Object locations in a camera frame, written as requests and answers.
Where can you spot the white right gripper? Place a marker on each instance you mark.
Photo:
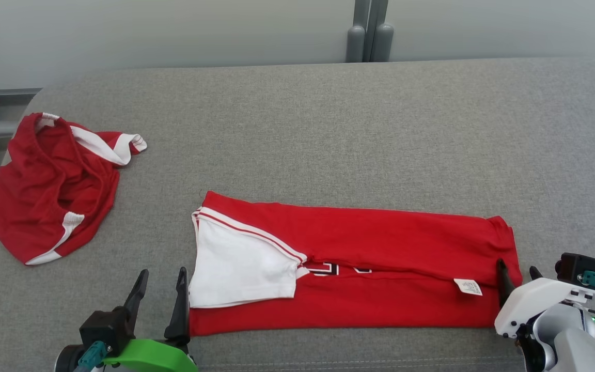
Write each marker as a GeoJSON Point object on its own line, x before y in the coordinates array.
{"type": "Point", "coordinates": [530, 302]}

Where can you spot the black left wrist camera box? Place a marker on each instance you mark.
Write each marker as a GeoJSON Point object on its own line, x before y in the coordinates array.
{"type": "Point", "coordinates": [104, 328]}

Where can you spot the grey double partition post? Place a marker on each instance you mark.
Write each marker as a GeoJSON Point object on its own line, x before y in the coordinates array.
{"type": "Point", "coordinates": [370, 31]}

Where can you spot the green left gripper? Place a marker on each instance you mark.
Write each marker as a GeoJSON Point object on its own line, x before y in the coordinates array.
{"type": "Point", "coordinates": [153, 356]}

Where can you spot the red shorts white trim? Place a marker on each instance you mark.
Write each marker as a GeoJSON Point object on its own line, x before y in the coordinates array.
{"type": "Point", "coordinates": [44, 201]}

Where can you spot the red jersey shirt white sleeves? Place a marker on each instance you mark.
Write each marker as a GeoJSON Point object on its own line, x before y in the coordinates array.
{"type": "Point", "coordinates": [380, 237]}

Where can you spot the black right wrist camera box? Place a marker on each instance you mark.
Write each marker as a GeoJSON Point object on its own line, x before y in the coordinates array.
{"type": "Point", "coordinates": [576, 266]}

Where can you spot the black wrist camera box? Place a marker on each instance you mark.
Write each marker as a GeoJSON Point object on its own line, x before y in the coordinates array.
{"type": "Point", "coordinates": [576, 266]}
{"type": "Point", "coordinates": [104, 328]}

